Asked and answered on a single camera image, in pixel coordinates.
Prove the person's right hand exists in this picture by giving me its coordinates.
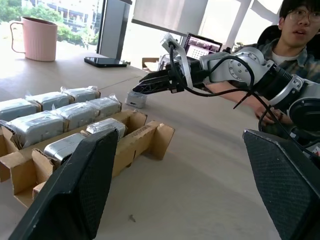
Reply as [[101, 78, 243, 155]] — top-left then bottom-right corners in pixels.
[[254, 105, 293, 125]]

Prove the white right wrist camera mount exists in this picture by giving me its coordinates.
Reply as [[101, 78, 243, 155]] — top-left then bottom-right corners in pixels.
[[159, 32, 195, 88]]

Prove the pink ribbed pitcher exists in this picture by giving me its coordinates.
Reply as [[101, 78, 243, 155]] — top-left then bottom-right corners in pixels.
[[9, 16, 59, 63]]

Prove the person in plaid shirt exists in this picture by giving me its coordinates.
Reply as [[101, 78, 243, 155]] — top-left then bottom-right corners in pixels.
[[254, 0, 320, 85]]

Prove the open laptop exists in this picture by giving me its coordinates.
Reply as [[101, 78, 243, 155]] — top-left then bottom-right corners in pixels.
[[183, 32, 224, 61]]

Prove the cardboard divider tray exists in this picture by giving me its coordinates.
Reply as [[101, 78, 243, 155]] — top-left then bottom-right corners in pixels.
[[0, 91, 176, 210]]

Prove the brown cardboard box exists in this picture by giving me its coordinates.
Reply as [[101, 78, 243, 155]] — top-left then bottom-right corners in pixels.
[[141, 57, 161, 73]]

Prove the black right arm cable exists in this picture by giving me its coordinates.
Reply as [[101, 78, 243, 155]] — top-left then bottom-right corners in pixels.
[[168, 41, 320, 157]]

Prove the black office chair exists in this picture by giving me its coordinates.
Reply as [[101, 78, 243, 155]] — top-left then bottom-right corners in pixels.
[[256, 24, 320, 52]]

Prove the white roller blind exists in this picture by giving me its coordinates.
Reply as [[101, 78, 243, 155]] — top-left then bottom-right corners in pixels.
[[130, 0, 209, 39]]

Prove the black smartphone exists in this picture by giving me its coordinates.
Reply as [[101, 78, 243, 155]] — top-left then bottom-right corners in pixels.
[[83, 56, 128, 69]]

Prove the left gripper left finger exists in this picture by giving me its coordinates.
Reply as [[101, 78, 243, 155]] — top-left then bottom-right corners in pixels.
[[8, 128, 120, 240]]

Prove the plastic-wrapped silver camera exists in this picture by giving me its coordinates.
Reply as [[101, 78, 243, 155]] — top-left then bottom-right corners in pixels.
[[1, 110, 69, 149], [25, 91, 74, 112], [86, 118, 128, 141], [60, 85, 101, 103], [53, 101, 99, 129], [124, 90, 147, 109], [88, 94, 123, 119], [0, 98, 38, 122], [43, 132, 88, 164]]

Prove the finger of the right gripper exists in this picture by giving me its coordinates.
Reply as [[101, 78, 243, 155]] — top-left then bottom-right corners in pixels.
[[138, 69, 170, 85], [132, 78, 172, 96]]

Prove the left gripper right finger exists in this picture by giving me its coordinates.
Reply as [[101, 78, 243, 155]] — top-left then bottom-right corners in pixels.
[[242, 129, 320, 240]]

